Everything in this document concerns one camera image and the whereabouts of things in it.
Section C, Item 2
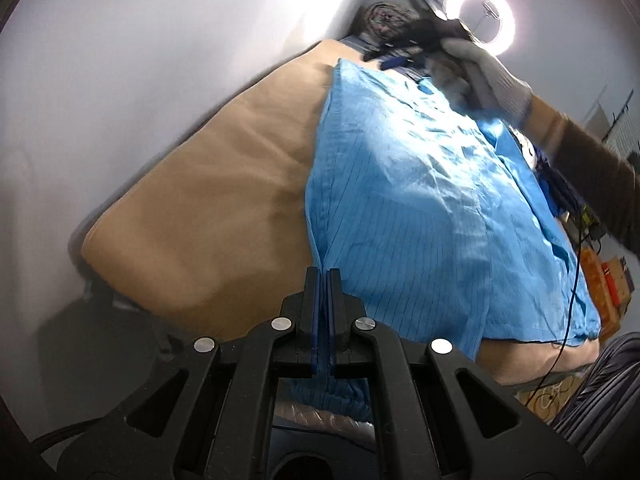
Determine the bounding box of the dark ribbed cloth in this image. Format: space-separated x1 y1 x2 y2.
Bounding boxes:
550 332 640 461

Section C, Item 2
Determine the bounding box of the striped hanging towel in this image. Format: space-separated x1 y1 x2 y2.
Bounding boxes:
606 120 640 161

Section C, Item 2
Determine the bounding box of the blue checked bed sheet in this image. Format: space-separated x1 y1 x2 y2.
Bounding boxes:
339 35 383 57

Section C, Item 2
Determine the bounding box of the ring light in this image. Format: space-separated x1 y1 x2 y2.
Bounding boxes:
442 0 516 56

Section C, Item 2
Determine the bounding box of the orange patterned cloth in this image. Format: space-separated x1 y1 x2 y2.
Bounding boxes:
580 250 640 341

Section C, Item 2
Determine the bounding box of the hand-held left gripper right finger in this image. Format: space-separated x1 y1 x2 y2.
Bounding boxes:
327 267 596 480

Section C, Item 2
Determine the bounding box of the black cable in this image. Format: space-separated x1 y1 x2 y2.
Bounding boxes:
520 200 592 356

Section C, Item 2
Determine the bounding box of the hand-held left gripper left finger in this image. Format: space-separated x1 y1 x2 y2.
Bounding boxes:
60 266 326 480

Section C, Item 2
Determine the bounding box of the white cable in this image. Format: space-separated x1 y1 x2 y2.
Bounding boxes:
520 375 576 417

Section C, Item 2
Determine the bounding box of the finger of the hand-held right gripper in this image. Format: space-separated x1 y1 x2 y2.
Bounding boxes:
364 46 427 72

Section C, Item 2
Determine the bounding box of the folded floral quilt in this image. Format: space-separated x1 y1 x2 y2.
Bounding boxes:
350 2 426 47

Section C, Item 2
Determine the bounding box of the black clothes rack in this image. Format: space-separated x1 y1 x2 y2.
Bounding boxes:
585 85 640 161

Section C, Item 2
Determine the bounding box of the person's right hand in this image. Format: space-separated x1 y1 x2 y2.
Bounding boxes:
429 40 533 129

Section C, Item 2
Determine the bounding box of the dark blue cloth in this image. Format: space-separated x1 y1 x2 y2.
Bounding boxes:
530 142 586 217

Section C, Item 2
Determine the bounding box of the tan blanket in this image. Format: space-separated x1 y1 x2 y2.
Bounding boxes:
80 37 601 396

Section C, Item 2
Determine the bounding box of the blue pinstriped garment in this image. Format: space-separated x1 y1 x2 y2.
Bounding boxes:
287 57 601 416

